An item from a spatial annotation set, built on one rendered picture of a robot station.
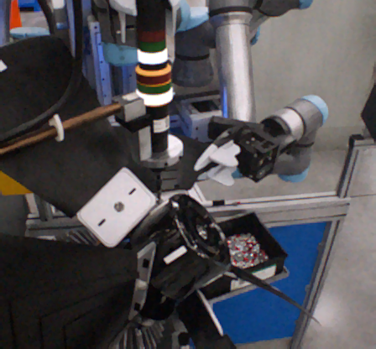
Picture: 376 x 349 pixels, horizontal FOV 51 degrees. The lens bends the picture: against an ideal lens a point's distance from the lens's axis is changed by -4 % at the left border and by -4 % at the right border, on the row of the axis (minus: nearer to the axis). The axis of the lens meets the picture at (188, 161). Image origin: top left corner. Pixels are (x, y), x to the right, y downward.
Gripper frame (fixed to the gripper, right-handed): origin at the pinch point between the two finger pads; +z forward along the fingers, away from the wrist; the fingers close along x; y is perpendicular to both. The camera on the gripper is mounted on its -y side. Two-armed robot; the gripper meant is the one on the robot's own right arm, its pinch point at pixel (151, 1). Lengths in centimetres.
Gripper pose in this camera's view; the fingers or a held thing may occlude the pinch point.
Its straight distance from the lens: 46.7
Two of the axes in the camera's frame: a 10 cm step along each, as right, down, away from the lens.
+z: 2.9, 5.4, -7.9
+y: 0.1, 8.2, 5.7
